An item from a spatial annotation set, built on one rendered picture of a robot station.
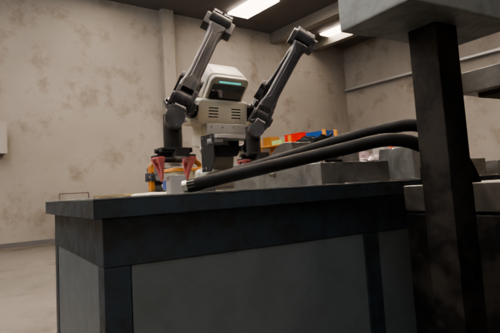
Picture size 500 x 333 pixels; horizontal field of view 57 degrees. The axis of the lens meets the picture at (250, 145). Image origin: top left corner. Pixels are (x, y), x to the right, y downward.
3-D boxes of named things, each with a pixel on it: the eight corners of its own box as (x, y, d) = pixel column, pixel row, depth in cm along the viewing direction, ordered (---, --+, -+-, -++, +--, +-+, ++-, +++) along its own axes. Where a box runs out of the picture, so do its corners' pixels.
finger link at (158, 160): (181, 180, 136) (180, 149, 137) (158, 181, 132) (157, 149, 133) (173, 181, 141) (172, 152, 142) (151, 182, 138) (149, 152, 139)
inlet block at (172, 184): (155, 194, 145) (155, 177, 145) (170, 193, 147) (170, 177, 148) (170, 193, 134) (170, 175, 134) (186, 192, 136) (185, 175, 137)
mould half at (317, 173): (234, 189, 167) (232, 153, 168) (292, 186, 180) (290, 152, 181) (321, 184, 124) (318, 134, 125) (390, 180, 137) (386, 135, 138)
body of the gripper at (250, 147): (269, 156, 179) (268, 137, 179) (248, 157, 173) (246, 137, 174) (260, 158, 184) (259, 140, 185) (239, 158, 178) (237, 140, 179)
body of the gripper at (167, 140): (193, 153, 139) (192, 129, 139) (161, 153, 133) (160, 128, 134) (184, 155, 144) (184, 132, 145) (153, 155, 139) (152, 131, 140)
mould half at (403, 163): (293, 186, 185) (292, 159, 186) (329, 184, 204) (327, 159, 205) (414, 179, 151) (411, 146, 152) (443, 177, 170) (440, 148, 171)
